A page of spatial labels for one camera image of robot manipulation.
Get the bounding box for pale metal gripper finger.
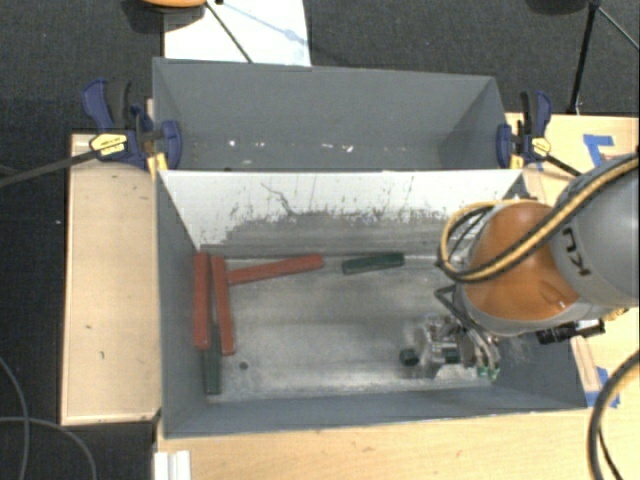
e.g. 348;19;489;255
402;322;437;350
411;360;450;381

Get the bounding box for grey metal bin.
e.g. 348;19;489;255
151;56;589;440

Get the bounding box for red-brown flat block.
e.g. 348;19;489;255
192;252;213;352
209;254;237;357
225;253;326;287

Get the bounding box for pale wood board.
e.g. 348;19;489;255
59;132;164;427

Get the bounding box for black cylinder on white bracket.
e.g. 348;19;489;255
535;317;607;347

